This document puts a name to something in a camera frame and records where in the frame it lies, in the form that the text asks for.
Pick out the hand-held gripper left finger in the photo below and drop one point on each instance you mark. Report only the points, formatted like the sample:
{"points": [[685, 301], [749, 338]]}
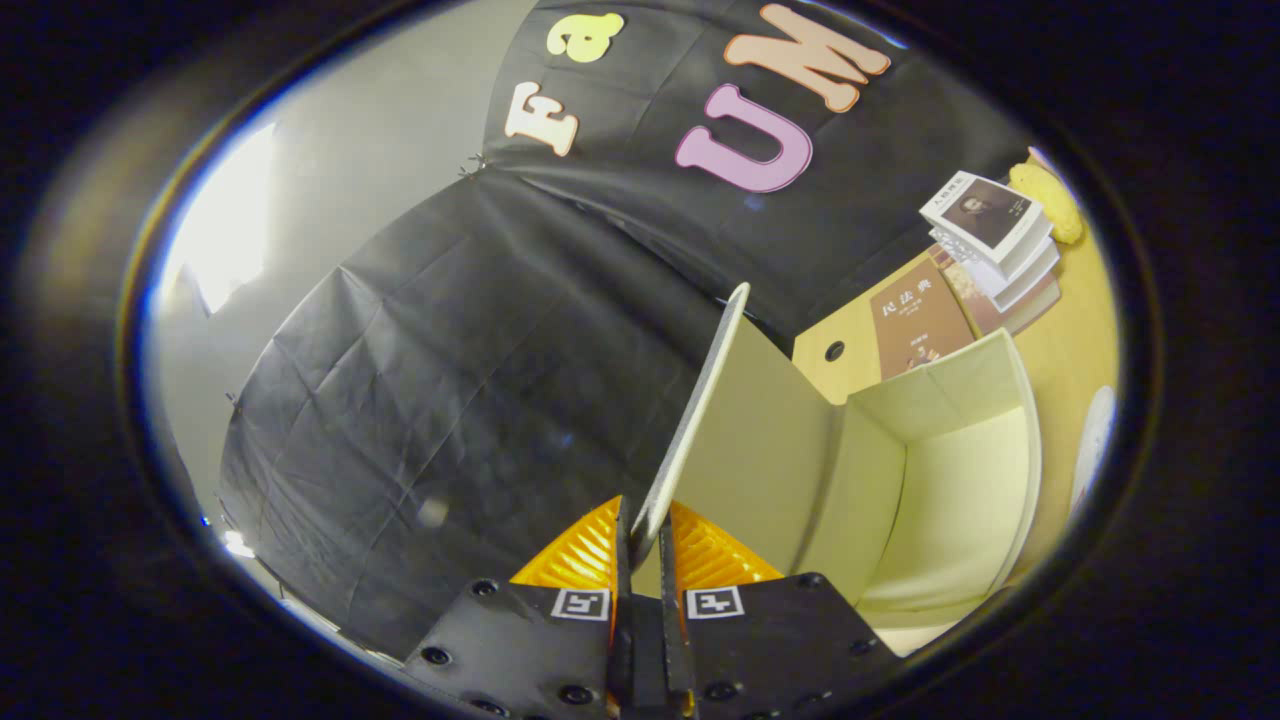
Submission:
{"points": [[622, 600]]}

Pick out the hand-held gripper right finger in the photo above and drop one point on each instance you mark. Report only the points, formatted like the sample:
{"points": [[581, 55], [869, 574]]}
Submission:
{"points": [[672, 620]]}

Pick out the beige fabric storage box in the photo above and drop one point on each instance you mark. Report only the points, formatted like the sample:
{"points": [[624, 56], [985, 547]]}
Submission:
{"points": [[950, 500]]}

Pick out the white shoe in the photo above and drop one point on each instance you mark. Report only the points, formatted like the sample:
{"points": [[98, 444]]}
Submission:
{"points": [[1093, 445]]}

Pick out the black backdrop cloth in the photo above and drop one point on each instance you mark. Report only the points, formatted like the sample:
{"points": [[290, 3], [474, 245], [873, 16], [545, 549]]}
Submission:
{"points": [[450, 350]]}

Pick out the brown cover book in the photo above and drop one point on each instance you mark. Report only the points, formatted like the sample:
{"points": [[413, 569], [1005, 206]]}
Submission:
{"points": [[918, 315]]}

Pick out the thick patterned cover book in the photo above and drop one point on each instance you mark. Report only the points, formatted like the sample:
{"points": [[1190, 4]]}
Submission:
{"points": [[1030, 300]]}

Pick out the plain white book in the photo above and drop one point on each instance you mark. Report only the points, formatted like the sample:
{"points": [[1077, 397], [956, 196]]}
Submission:
{"points": [[1020, 268]]}

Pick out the white book with portrait cover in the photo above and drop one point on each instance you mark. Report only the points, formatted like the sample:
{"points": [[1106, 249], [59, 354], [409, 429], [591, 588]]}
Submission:
{"points": [[985, 212]]}

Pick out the yellow plush toy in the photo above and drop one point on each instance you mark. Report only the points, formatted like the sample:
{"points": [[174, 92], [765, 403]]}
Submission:
{"points": [[1048, 202]]}

